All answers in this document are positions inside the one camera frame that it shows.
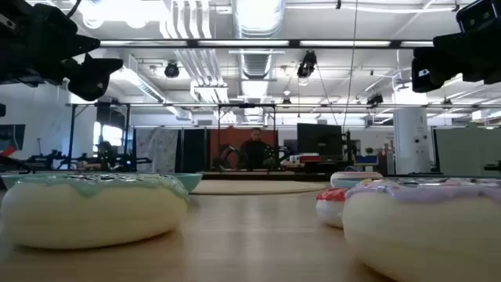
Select black overhead light bar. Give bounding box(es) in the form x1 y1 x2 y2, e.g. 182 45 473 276
97 38 435 50

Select large purple glazed donut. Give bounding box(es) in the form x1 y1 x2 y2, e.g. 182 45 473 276
342 178 501 282

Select black background robot arms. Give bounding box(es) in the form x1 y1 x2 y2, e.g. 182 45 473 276
26 140 153 173

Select round woven tan placemat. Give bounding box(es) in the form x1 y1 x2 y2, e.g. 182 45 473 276
190 179 332 196

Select black hanging cable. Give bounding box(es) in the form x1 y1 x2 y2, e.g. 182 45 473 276
341 0 359 132

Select patterned grey curtain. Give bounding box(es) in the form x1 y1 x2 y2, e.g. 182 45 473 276
135 128 179 174

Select large pink glazed donut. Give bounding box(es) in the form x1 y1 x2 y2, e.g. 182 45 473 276
330 171 384 183

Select small red glazed donut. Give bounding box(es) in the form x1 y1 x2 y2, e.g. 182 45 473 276
315 186 349 229

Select white round column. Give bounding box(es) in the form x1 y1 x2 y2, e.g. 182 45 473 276
393 107 431 175

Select black round ceiling camera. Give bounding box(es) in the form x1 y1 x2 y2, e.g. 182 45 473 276
164 60 181 79

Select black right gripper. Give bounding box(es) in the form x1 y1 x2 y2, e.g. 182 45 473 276
411 31 501 94

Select black overhead camera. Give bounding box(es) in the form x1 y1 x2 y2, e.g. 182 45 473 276
296 49 318 78

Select teal plate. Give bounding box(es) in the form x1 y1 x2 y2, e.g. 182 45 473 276
1 172 204 193

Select sage green plate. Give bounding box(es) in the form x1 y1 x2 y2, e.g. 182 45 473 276
331 179 371 190

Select orange partition panel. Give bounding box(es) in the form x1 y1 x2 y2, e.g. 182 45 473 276
209 127 279 172

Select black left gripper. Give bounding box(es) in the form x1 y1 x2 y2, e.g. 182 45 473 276
0 0 124 102

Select blue box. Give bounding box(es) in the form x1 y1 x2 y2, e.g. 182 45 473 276
355 155 379 167

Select black computer monitor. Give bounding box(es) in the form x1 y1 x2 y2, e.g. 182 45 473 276
296 122 344 157

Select person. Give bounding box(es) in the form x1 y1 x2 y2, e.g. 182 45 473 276
239 127 275 172

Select pale green partition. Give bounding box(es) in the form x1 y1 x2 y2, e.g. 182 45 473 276
433 127 501 178

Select large green glazed donut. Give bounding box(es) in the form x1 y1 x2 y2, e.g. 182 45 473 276
0 173 190 251

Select black aluminium table frame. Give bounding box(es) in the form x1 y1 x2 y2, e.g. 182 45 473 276
201 171 333 182

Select silver ventilation duct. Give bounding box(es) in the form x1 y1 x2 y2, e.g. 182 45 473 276
232 0 287 79

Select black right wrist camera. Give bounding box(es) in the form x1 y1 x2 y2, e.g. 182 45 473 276
456 0 501 34

